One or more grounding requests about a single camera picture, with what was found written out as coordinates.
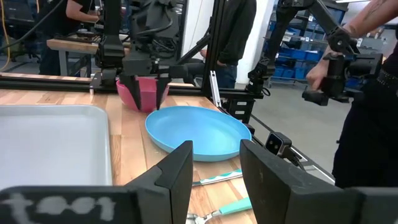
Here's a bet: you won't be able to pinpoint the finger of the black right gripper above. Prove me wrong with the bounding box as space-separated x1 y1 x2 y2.
155 77 172 110
119 74 142 110

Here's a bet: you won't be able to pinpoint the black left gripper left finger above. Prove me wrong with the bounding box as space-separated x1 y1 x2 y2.
124 140 194 224

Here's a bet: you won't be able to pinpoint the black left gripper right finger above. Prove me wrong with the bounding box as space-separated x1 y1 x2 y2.
239 139 355 224

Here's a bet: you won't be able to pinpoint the pink bowl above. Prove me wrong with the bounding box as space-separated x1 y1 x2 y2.
116 77 170 113

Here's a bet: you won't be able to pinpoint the spoon plain teal handle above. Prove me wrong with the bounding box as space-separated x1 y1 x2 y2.
186 197 253 224

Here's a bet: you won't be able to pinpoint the blue plate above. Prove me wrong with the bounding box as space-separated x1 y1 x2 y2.
144 105 252 162

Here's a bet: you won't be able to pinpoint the knife teal white patterned handle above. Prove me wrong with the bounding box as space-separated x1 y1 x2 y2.
192 169 243 187

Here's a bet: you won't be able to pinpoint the grey plastic tray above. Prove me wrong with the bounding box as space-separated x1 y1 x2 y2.
0 105 113 191

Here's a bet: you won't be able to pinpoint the wooden workbench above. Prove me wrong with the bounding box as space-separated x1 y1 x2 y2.
46 32 131 77

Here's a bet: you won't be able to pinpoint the black control box white labels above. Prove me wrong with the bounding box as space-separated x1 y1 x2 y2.
222 96 256 124

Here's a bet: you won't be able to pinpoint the person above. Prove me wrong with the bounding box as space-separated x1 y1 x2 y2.
200 0 257 90
39 0 105 77
306 0 398 189

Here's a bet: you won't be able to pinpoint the shelf with blue bins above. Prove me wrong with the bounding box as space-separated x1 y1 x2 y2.
262 0 368 91

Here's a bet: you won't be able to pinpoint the black camera cable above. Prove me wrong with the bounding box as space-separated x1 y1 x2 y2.
281 146 307 171

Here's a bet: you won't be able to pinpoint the small black table camera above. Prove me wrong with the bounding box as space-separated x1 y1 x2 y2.
264 131 293 156

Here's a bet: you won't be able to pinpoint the silver metal bracket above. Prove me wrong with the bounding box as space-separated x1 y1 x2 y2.
209 70 222 108

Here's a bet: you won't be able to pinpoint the black aluminium table frame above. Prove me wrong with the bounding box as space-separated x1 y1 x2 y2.
0 0 336 185

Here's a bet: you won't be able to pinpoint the thick black cable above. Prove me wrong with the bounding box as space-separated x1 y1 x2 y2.
0 0 65 50

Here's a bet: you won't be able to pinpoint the yellow cable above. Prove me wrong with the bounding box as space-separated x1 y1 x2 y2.
0 0 12 72

